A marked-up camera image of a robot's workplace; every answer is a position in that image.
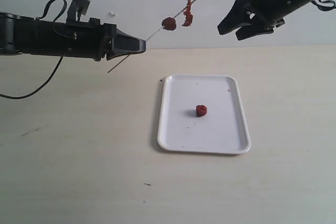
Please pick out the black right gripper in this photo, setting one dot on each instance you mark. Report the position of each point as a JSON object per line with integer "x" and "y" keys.
{"x": 268, "y": 14}

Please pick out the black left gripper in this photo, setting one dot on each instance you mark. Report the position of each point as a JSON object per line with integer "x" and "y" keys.
{"x": 91, "y": 40}

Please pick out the thin wooden skewer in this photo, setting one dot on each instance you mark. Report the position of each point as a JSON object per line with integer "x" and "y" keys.
{"x": 151, "y": 36}

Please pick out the brown meatball piece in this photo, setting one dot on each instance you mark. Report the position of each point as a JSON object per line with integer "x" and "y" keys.
{"x": 169, "y": 24}

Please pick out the white plastic tray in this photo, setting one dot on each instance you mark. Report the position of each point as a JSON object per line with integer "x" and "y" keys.
{"x": 223, "y": 130}

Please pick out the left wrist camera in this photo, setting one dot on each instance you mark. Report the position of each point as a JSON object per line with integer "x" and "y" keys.
{"x": 76, "y": 9}

